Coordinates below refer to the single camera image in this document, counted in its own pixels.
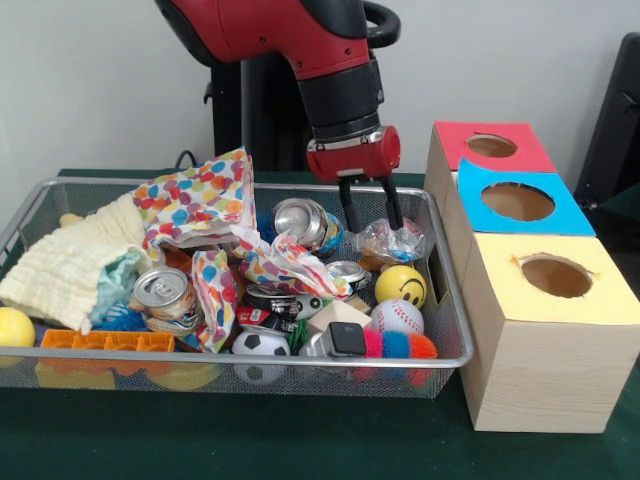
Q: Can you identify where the silver and blue can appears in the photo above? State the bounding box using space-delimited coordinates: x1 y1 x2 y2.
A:
272 197 346 259

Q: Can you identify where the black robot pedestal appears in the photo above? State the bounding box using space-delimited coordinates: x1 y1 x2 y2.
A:
193 0 401 174

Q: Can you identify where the yellow smiley ball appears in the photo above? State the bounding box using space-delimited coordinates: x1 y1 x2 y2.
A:
375 264 428 309

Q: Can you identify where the cream muslin cloth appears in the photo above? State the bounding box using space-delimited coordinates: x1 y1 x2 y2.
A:
0 192 166 334

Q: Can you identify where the black and white soccer ball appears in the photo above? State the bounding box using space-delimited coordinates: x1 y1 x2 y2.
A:
232 332 291 386

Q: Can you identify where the wooden box with three holes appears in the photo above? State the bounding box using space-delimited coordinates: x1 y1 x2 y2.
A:
423 122 640 434

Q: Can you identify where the rainbow spiky toy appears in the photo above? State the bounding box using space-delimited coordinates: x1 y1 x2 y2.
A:
360 328 439 363

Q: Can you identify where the crushed silver can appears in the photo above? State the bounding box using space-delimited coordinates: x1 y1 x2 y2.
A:
132 266 201 334

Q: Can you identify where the black flat panel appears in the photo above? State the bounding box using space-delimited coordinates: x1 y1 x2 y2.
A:
575 32 640 206

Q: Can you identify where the crushed red can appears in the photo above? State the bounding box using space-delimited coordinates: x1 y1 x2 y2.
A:
236 285 301 336

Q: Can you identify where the shallow clear bin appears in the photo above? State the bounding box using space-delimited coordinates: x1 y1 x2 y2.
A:
0 178 476 401

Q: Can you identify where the white baseball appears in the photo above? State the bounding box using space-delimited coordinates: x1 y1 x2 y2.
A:
371 299 425 336

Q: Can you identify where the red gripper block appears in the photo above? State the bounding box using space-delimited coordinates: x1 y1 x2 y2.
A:
305 125 405 235

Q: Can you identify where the clear plastic packet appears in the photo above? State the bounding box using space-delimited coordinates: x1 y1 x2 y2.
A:
355 216 433 265

